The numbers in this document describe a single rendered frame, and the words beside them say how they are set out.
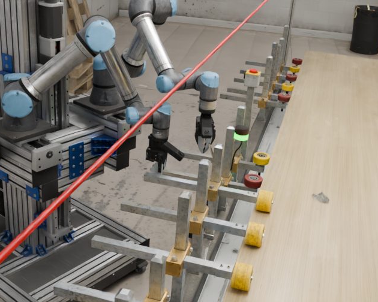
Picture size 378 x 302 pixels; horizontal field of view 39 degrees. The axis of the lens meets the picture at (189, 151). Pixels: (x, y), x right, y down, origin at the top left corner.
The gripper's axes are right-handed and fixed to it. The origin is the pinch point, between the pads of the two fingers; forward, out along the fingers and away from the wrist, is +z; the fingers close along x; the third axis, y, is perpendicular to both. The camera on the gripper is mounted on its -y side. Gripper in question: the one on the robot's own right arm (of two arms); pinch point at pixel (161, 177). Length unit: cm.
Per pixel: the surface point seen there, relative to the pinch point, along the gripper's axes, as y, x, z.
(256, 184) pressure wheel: -43.5, 3.5, -7.9
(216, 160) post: -28.3, 22.7, -24.4
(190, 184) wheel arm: -19.6, 26.5, -13.8
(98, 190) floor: 80, -114, 84
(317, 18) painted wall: -38, -786, 48
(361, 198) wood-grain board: -87, -1, -9
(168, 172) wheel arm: -3.4, 1.5, -3.5
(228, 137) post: -27.8, -2.3, -24.5
